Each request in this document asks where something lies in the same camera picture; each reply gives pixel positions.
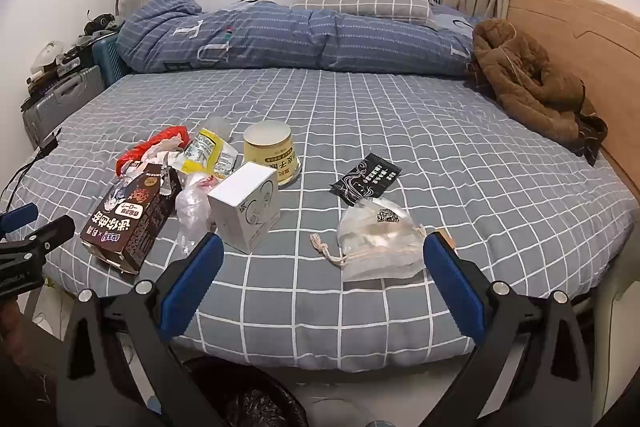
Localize brown jacket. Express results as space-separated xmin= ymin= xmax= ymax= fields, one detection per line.
xmin=472 ymin=18 xmax=608 ymax=165

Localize black cable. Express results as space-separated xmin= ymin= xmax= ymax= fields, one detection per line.
xmin=0 ymin=149 xmax=48 ymax=208

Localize black power adapter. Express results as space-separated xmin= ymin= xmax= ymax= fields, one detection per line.
xmin=37 ymin=129 xmax=63 ymax=158

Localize blue striped quilt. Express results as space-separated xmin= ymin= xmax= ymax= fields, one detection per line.
xmin=117 ymin=0 xmax=488 ymax=80

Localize yellow paper cup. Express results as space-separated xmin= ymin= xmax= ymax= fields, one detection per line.
xmin=243 ymin=120 xmax=302 ymax=188

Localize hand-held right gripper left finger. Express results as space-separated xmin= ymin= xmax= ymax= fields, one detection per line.
xmin=55 ymin=232 xmax=236 ymax=427

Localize bed with grey checked sheet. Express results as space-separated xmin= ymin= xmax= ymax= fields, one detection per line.
xmin=0 ymin=67 xmax=636 ymax=373

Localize trash bin with black bag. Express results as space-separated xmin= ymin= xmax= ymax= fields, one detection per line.
xmin=182 ymin=354 xmax=311 ymax=427

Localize black sachet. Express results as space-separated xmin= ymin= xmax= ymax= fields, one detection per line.
xmin=329 ymin=153 xmax=402 ymax=208

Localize clear plastic bag red print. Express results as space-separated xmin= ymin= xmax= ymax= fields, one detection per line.
xmin=175 ymin=173 xmax=221 ymax=258

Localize yellow snack packet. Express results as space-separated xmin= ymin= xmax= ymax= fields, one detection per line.
xmin=181 ymin=128 xmax=240 ymax=175

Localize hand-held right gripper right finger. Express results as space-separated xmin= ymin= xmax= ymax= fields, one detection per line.
xmin=422 ymin=231 xmax=598 ymax=427

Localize white appliance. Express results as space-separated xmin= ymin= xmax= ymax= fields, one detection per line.
xmin=27 ymin=41 xmax=66 ymax=80

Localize clear drawstring pouch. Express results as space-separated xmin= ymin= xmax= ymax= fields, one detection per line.
xmin=310 ymin=198 xmax=431 ymax=283

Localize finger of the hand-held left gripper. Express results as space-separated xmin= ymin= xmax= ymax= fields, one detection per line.
xmin=0 ymin=215 xmax=76 ymax=295
xmin=0 ymin=203 xmax=40 ymax=238

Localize wooden headboard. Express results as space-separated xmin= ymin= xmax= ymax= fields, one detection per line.
xmin=505 ymin=0 xmax=640 ymax=228

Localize blue printed pillow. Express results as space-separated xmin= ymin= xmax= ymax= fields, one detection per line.
xmin=427 ymin=0 xmax=483 ymax=28

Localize teal suitcase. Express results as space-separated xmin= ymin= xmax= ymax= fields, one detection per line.
xmin=91 ymin=32 xmax=132 ymax=88

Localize grey suitcase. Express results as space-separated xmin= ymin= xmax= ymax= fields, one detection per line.
xmin=21 ymin=66 xmax=106 ymax=148

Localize black gadget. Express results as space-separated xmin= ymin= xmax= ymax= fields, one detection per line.
xmin=82 ymin=9 xmax=123 ymax=38

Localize white cardboard box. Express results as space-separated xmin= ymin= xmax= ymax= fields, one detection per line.
xmin=206 ymin=161 xmax=282 ymax=255

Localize brown snack box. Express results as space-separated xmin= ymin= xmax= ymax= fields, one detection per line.
xmin=80 ymin=161 xmax=183 ymax=275

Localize white tissue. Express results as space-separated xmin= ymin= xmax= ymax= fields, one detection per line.
xmin=142 ymin=138 xmax=188 ymax=172

